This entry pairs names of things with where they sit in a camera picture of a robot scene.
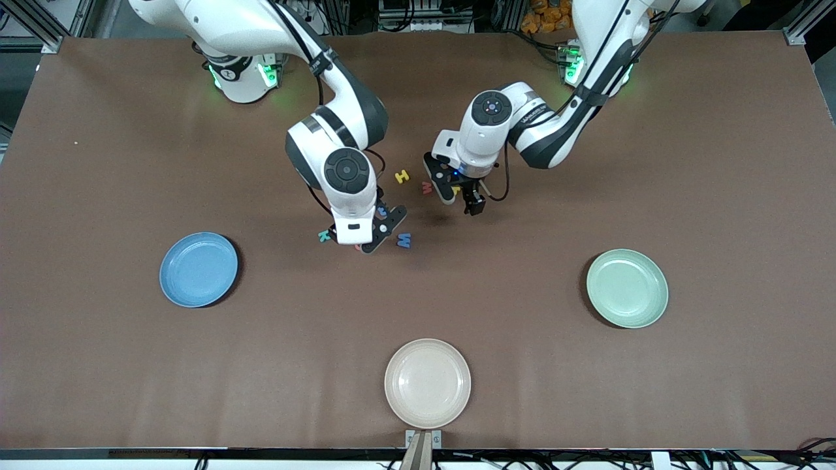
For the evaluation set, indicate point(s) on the teal letter R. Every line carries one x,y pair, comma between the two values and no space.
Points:
323,236

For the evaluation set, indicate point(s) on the blue letter W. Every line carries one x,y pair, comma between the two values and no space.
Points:
404,240

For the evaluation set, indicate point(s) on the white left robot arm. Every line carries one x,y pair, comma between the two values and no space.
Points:
607,39

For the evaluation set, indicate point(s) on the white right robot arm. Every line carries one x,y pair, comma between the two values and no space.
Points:
222,26

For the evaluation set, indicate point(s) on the blue plate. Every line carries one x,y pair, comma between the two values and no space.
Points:
196,271

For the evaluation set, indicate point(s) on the beige plate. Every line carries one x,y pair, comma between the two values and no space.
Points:
428,384

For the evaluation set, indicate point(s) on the green plate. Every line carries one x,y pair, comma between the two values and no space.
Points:
627,288

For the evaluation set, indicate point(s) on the white power strip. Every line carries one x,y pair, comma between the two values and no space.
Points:
424,26

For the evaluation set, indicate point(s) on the orange bag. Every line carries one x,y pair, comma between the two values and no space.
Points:
548,16

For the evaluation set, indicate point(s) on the brown table cover sheet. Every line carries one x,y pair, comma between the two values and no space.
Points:
98,359

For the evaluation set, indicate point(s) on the black table edge rail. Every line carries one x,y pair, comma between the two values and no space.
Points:
294,452

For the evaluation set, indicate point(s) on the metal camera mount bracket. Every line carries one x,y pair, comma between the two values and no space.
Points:
423,450

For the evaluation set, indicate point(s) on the aluminium frame post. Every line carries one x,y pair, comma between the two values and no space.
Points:
52,44
795,36

